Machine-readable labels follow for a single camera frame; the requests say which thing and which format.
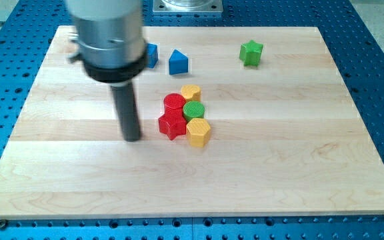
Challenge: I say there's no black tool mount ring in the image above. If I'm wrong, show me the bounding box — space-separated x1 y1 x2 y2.
67 49 148 84

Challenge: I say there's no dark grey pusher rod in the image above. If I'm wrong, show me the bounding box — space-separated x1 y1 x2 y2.
111 81 141 142

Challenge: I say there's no blue cube block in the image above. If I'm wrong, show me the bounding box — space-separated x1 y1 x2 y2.
147 43 159 69

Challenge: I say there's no blue triangle block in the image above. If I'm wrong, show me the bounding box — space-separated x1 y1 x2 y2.
169 49 189 75

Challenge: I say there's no red cylinder block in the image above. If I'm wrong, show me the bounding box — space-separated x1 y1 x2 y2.
163 93 186 117

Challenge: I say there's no red star block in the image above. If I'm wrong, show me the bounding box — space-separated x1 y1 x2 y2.
158 111 187 140

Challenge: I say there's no yellow cylinder block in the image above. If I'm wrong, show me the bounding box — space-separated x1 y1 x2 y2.
181 85 201 102

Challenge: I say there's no green cylinder block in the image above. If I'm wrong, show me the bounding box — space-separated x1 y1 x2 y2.
183 101 205 122

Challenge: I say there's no yellow hexagon block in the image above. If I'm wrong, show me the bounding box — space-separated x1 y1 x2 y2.
186 118 211 147

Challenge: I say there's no light wooden board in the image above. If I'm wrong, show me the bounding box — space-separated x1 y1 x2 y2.
0 26 384 219

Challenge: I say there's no green star block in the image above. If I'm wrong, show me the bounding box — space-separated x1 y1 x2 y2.
239 40 264 66

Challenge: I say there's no left board clamp screw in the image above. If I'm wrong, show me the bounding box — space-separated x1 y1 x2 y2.
0 219 9 231

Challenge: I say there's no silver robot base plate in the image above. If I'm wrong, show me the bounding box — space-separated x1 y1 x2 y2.
153 0 223 13

